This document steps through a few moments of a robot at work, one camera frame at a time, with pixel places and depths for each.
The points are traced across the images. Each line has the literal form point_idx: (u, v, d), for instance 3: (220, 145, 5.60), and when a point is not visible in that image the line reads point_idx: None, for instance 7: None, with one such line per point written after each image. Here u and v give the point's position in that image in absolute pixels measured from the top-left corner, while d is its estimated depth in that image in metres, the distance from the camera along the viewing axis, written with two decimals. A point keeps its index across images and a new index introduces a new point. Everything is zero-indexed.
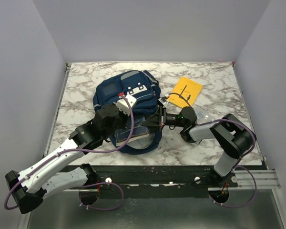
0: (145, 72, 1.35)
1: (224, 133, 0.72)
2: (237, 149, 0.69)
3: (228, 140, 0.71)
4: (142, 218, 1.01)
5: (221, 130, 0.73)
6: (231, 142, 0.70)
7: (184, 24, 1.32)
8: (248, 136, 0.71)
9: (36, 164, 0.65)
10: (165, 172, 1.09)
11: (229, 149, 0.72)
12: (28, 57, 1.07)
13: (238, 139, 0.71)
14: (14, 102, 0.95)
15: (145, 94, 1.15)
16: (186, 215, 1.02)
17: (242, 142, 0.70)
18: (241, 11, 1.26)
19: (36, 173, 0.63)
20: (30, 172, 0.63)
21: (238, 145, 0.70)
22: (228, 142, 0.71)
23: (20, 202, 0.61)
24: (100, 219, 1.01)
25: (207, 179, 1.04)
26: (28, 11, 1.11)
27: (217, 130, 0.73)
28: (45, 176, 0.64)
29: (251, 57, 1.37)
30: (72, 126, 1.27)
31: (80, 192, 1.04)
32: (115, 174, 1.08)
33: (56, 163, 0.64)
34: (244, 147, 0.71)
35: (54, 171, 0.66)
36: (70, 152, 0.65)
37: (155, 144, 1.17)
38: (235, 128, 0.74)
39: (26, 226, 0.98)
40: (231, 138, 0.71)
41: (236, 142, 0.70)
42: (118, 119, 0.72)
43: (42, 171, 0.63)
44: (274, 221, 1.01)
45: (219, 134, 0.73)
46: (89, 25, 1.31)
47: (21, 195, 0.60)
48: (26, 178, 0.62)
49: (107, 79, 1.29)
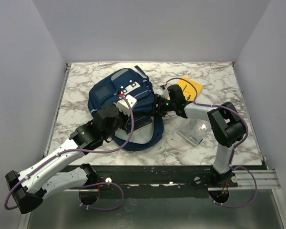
0: (137, 67, 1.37)
1: (219, 120, 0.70)
2: (227, 137, 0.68)
3: (221, 127, 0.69)
4: (142, 218, 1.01)
5: (217, 117, 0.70)
6: (224, 131, 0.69)
7: (184, 24, 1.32)
8: (240, 127, 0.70)
9: (37, 165, 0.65)
10: (165, 172, 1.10)
11: (219, 135, 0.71)
12: (28, 57, 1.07)
13: (230, 128, 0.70)
14: (14, 102, 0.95)
15: (141, 91, 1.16)
16: (186, 216, 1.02)
17: (234, 132, 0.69)
18: (241, 11, 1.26)
19: (36, 173, 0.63)
20: (30, 172, 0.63)
21: (229, 133, 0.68)
22: (220, 129, 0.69)
23: (20, 202, 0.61)
24: (100, 219, 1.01)
25: (207, 179, 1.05)
26: (28, 10, 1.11)
27: (213, 115, 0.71)
28: (45, 176, 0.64)
29: (252, 57, 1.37)
30: (72, 126, 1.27)
31: (80, 192, 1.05)
32: (115, 174, 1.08)
33: (56, 163, 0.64)
34: (234, 137, 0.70)
35: (54, 171, 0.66)
36: (70, 152, 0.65)
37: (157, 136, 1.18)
38: (231, 116, 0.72)
39: (26, 226, 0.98)
40: (225, 127, 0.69)
41: (227, 130, 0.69)
42: (118, 119, 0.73)
43: (42, 171, 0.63)
44: (274, 221, 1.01)
45: (214, 120, 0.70)
46: (88, 25, 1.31)
47: (21, 195, 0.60)
48: (26, 178, 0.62)
49: (97, 82, 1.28)
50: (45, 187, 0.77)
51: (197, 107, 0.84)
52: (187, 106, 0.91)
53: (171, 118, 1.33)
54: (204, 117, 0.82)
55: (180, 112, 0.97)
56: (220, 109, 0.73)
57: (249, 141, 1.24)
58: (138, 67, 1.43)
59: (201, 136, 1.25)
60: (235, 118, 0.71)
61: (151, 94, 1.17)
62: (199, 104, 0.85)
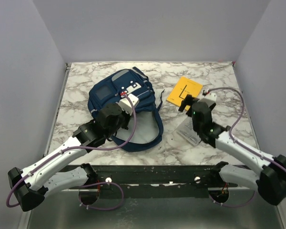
0: (135, 68, 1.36)
1: (275, 182, 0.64)
2: (278, 197, 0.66)
3: (276, 189, 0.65)
4: (142, 218, 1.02)
5: (273, 179, 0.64)
6: (279, 192, 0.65)
7: (184, 24, 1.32)
8: None
9: (40, 162, 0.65)
10: (165, 172, 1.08)
11: (268, 191, 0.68)
12: (28, 57, 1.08)
13: (282, 186, 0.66)
14: (14, 102, 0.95)
15: (142, 91, 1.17)
16: (187, 216, 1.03)
17: (285, 193, 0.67)
18: (241, 10, 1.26)
19: (39, 170, 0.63)
20: (34, 169, 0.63)
21: (280, 194, 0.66)
22: (275, 191, 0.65)
23: (23, 198, 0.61)
24: (100, 219, 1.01)
25: (207, 179, 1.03)
26: (28, 11, 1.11)
27: (270, 176, 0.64)
28: (48, 173, 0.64)
29: (251, 56, 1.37)
30: (72, 126, 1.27)
31: (80, 192, 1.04)
32: (114, 174, 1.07)
33: (58, 161, 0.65)
34: (283, 194, 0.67)
35: (57, 168, 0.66)
36: (74, 150, 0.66)
37: (158, 136, 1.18)
38: (284, 173, 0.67)
39: (26, 226, 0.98)
40: (280, 187, 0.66)
41: (280, 191, 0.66)
42: (121, 118, 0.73)
43: (45, 168, 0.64)
44: (274, 221, 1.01)
45: (270, 182, 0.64)
46: (88, 25, 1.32)
47: (25, 192, 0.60)
48: (30, 174, 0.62)
49: (98, 82, 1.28)
50: (47, 185, 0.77)
51: (241, 150, 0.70)
52: (219, 139, 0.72)
53: (171, 118, 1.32)
54: (247, 162, 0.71)
55: (207, 139, 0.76)
56: (271, 162, 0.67)
57: (250, 141, 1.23)
58: (140, 69, 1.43)
59: None
60: None
61: (152, 95, 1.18)
62: (240, 142, 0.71)
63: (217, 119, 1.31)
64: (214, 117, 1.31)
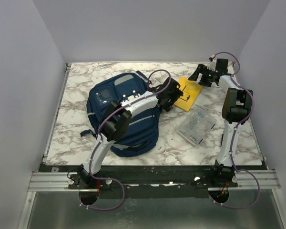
0: (138, 72, 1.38)
1: (232, 97, 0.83)
2: (229, 112, 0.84)
3: (230, 104, 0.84)
4: (142, 218, 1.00)
5: (233, 96, 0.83)
6: (230, 108, 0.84)
7: (184, 24, 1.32)
8: (245, 113, 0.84)
9: (131, 100, 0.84)
10: (165, 172, 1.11)
11: (225, 108, 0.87)
12: (27, 57, 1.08)
13: (237, 108, 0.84)
14: (13, 101, 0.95)
15: (145, 112, 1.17)
16: (187, 216, 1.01)
17: (235, 113, 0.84)
18: (241, 11, 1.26)
19: (134, 105, 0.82)
20: (131, 102, 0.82)
21: (231, 110, 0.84)
22: (228, 105, 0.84)
23: (122, 120, 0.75)
24: (99, 219, 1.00)
25: (207, 179, 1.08)
26: (28, 10, 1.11)
27: (231, 92, 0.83)
28: (138, 109, 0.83)
29: (251, 56, 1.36)
30: (72, 126, 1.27)
31: (80, 192, 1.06)
32: (114, 174, 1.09)
33: (145, 102, 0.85)
34: (234, 115, 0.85)
35: (140, 109, 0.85)
36: (153, 98, 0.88)
37: (150, 142, 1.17)
38: (245, 101, 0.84)
39: (27, 226, 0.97)
40: (234, 105, 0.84)
41: (232, 109, 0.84)
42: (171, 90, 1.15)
43: (137, 104, 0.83)
44: (274, 221, 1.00)
45: (229, 96, 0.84)
46: (88, 25, 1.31)
47: (127, 114, 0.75)
48: (129, 105, 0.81)
49: (100, 83, 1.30)
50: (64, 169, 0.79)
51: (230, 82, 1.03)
52: (222, 76, 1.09)
53: (171, 118, 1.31)
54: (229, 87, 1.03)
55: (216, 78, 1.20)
56: (242, 92, 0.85)
57: (250, 141, 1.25)
58: (139, 71, 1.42)
59: (201, 136, 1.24)
60: (246, 105, 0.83)
61: (155, 120, 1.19)
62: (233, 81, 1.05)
63: (217, 119, 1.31)
64: (214, 117, 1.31)
